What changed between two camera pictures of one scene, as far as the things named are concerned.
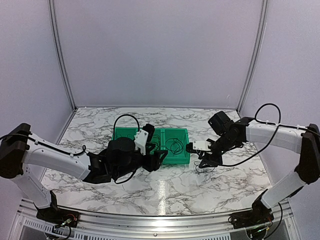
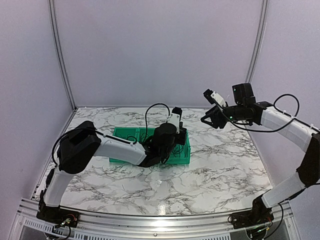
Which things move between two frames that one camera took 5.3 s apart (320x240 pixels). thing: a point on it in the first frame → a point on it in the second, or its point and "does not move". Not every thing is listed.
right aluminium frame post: [258, 50] does not move
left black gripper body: [124, 171] → [182, 139]
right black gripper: [212, 161] → [216, 118]
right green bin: [174, 140] does not move
